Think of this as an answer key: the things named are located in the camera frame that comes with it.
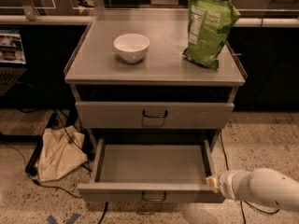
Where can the white ceramic bowl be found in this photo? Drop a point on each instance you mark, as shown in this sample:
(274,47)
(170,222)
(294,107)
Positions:
(131,47)

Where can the green snack bag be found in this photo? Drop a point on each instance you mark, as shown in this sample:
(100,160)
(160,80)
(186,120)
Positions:
(209,25)

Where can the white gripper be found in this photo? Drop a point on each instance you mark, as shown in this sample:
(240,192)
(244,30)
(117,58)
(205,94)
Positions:
(224,185)

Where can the grey metal drawer cabinet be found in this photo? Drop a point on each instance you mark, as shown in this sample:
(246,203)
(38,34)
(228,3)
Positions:
(98,74)

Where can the beige cloth bag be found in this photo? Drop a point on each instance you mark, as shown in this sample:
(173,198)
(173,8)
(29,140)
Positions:
(61,153)

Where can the black table leg base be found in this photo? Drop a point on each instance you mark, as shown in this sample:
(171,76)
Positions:
(31,165)

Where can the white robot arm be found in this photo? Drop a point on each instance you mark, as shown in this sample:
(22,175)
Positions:
(263,186)

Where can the grey drawer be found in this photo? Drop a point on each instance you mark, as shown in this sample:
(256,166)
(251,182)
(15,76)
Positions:
(154,115)
(151,174)

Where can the grey top drawer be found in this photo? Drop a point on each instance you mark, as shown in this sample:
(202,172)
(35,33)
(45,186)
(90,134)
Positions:
(154,115)

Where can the laptop with screen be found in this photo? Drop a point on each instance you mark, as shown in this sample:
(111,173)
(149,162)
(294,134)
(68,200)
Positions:
(12,58)

